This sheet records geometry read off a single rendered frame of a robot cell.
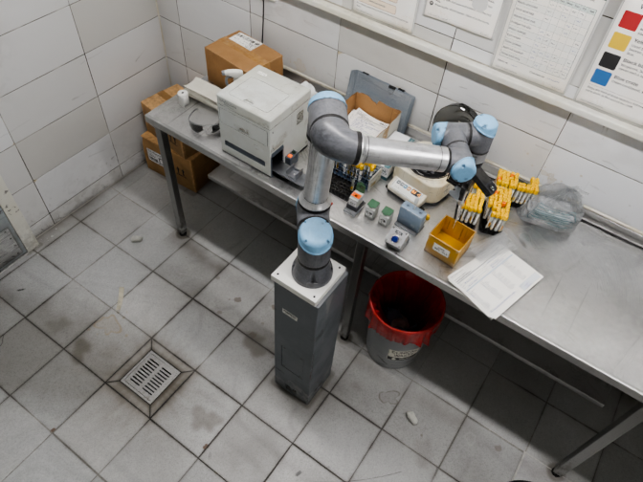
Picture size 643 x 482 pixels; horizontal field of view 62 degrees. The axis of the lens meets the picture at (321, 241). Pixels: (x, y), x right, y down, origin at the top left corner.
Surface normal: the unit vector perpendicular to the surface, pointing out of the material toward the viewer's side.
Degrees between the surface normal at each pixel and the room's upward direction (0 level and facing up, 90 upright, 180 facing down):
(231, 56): 2
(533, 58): 94
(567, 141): 90
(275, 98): 0
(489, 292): 1
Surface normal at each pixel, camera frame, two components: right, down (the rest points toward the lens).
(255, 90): 0.07, -0.63
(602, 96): -0.59, 0.64
